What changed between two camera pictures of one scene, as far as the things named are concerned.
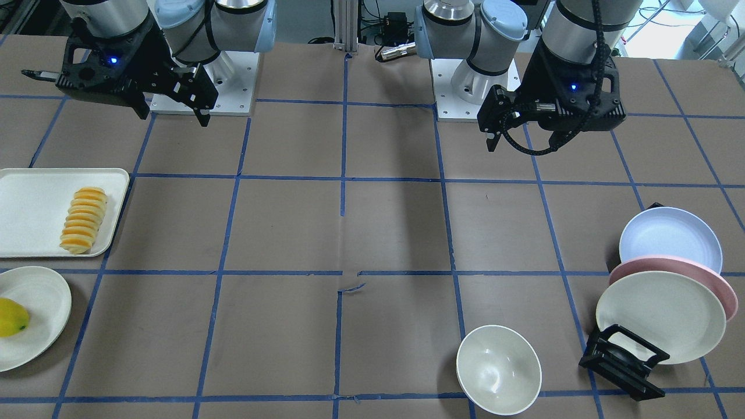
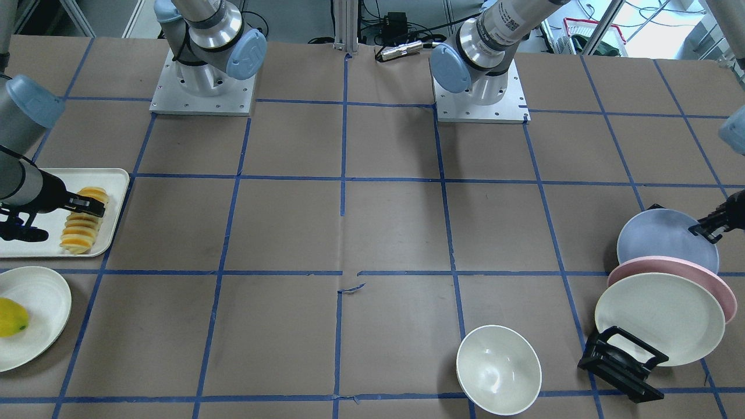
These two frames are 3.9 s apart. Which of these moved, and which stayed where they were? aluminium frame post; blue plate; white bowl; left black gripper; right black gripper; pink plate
Moved: right black gripper; left black gripper
Stayed: blue plate; white bowl; pink plate; aluminium frame post
